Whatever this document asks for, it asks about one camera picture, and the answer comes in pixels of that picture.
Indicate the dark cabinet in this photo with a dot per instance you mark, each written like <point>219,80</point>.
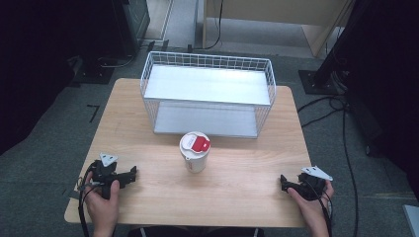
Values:
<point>131,23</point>

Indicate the person's left hand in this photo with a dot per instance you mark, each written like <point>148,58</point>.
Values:
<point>102,210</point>

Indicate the black floor base plate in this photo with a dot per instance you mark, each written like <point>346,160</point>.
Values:
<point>92,70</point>

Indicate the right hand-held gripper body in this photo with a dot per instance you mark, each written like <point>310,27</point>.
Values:
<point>313,186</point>

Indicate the beige wooden furniture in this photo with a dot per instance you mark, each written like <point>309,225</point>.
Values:
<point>280,13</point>

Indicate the black stand with base plate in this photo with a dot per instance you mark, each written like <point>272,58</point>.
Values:
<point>332,59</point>

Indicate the white cup with red lid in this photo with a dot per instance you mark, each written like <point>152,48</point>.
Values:
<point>195,152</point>

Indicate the person's right hand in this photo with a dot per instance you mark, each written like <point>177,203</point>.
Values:
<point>313,209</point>

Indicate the pale grey box corner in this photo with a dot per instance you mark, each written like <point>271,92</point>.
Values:
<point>412,222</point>

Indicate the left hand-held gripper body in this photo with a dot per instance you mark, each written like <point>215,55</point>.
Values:
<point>104,174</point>

